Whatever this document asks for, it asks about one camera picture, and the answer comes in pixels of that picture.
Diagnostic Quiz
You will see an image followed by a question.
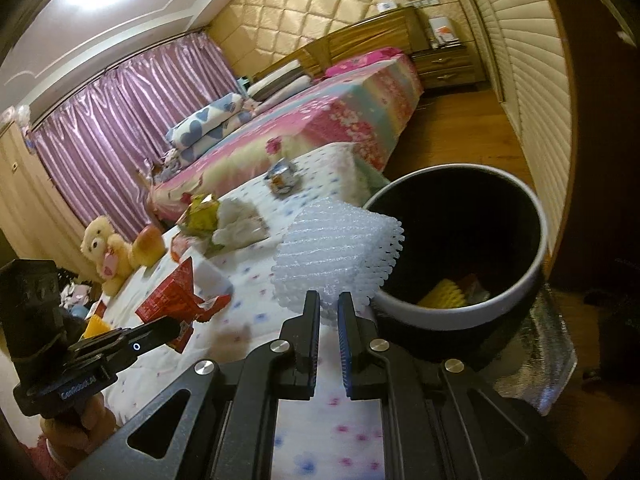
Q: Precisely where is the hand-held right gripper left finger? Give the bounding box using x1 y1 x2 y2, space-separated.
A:
65 290 321 480

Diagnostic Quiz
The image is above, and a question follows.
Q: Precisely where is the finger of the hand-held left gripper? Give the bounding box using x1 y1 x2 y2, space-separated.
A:
114 317 181 357

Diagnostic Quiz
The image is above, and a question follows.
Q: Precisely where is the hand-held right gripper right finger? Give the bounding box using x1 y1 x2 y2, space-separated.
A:
337 291 586 480

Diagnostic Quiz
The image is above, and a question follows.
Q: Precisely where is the red paper box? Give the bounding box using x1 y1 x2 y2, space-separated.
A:
134 255 232 352

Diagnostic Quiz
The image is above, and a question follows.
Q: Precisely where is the white foam fruit net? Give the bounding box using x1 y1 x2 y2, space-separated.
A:
272 199 405 322

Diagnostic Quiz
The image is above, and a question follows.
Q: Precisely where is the yellow foam fruit net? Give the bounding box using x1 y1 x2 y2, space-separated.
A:
416 280 469 309

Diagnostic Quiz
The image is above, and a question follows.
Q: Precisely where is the black trash bin white rim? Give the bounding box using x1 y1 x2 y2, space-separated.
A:
360 162 549 362

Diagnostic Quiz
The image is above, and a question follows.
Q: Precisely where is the person's left forearm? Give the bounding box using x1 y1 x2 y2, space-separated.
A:
27 435 71 480

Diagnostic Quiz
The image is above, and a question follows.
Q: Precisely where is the person's left hand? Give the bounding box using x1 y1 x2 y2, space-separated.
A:
42 392 119 444

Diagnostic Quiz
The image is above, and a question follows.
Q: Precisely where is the yellow packet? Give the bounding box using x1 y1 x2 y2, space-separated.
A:
81 314 113 342

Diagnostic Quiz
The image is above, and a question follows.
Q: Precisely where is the yellow teddy bear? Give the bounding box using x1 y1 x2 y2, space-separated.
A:
80 215 151 297

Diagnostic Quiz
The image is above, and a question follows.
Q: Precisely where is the red yellow apple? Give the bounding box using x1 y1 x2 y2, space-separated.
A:
131 224 167 267

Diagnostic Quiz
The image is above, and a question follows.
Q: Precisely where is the beige cabinet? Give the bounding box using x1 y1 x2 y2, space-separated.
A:
0 119 103 283

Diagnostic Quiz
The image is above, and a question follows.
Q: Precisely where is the yellow green wrapper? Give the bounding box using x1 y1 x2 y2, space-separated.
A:
176 193 222 242

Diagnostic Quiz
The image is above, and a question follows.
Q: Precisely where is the white crumpled tissue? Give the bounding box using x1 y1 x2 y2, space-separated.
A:
211 197 272 250

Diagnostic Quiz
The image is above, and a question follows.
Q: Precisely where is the red white wrapper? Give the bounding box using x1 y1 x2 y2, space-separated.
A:
460 274 495 306

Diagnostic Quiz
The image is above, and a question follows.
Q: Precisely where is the silver crumpled wrapper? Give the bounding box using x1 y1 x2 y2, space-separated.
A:
264 157 302 195

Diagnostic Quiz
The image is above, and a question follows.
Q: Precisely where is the grey plush toy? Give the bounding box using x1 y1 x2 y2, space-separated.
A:
149 149 182 182

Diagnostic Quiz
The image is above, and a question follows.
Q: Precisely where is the purple striped curtain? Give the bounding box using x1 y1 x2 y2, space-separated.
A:
29 32 240 243

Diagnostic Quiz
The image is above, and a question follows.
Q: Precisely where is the folded blue heart blanket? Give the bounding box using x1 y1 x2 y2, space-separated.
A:
165 92 247 147
176 112 257 164

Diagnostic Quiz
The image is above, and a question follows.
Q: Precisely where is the bed with pink floral sheet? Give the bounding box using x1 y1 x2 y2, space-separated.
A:
149 52 426 222

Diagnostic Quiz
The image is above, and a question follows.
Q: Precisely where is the folded white grey bedding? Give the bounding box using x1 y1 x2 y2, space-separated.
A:
247 59 312 102

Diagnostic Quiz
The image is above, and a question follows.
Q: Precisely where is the pink pillow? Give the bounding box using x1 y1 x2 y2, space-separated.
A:
324 47 404 77

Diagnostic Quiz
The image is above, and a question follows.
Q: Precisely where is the wooden nightstand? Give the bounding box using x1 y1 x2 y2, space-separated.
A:
410 42 489 93

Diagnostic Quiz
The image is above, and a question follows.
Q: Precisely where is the wooden headboard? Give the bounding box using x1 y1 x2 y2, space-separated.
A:
249 7 427 82

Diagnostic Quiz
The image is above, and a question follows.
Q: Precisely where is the cream louvered wardrobe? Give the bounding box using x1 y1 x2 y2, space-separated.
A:
450 0 575 257

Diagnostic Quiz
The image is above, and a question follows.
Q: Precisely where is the white orange box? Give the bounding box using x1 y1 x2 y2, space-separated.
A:
427 15 462 52

